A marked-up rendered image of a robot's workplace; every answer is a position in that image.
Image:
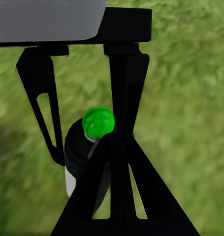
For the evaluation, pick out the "pesticide atomizer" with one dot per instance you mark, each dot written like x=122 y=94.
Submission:
x=81 y=140

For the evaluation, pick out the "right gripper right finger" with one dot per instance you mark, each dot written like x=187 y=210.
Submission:
x=165 y=216

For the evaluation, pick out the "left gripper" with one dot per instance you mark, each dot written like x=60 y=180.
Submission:
x=120 y=31

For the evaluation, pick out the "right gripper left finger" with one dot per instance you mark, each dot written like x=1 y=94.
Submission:
x=76 y=218

